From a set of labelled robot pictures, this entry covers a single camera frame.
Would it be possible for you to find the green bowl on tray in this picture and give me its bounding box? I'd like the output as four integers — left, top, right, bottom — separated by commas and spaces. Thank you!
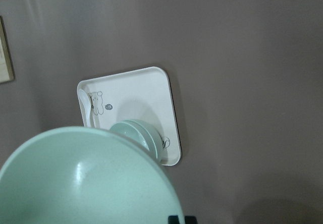
127, 119, 163, 163

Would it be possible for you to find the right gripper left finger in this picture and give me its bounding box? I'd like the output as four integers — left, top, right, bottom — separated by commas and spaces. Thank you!
168, 215, 180, 224

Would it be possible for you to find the green bowl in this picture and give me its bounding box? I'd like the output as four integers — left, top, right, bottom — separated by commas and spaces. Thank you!
110, 120, 156, 156
1, 127, 185, 223
127, 119, 163, 163

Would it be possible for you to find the white ceramic spoon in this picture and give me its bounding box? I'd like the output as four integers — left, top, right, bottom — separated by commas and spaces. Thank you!
78, 89, 96, 128

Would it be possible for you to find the cream rabbit tray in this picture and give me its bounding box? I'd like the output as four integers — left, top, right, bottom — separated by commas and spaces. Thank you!
77, 67, 181, 166

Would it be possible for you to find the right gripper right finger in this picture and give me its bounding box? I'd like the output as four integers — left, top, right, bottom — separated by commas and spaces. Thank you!
185, 216, 197, 224

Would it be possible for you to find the bamboo cutting board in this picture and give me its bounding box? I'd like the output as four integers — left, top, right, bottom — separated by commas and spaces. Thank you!
1, 17, 15, 83

